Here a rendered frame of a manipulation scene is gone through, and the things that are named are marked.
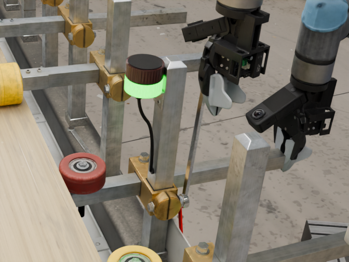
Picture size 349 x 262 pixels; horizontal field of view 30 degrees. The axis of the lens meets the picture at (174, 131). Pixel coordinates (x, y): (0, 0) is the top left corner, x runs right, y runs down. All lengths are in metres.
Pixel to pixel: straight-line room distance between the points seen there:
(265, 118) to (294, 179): 1.59
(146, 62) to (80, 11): 0.50
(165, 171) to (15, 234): 0.28
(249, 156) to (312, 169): 2.06
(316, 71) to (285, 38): 2.91
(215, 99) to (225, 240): 0.29
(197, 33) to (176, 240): 0.37
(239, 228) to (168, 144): 0.25
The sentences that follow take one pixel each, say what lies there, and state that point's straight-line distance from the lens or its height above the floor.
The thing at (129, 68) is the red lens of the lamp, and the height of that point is 1.11.
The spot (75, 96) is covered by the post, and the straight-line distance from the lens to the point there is 1.58.
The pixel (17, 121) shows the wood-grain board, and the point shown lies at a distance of 1.25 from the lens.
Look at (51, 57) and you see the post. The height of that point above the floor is 0.77.
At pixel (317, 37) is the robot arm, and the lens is 1.18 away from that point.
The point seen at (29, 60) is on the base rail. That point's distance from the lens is 1.93.
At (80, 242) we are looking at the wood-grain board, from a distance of 0.98.
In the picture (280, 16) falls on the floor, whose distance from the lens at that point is 4.44.
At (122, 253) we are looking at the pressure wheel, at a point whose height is 0.91.
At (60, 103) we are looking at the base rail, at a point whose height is 0.70.
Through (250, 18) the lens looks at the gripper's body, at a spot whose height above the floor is 1.19.
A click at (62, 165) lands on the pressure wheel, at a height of 0.91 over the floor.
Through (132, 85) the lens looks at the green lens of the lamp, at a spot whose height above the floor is 1.08.
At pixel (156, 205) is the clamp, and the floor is 0.86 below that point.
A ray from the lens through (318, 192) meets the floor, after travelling 2.74.
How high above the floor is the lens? 1.55
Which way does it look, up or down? 32 degrees down
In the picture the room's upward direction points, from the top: 7 degrees clockwise
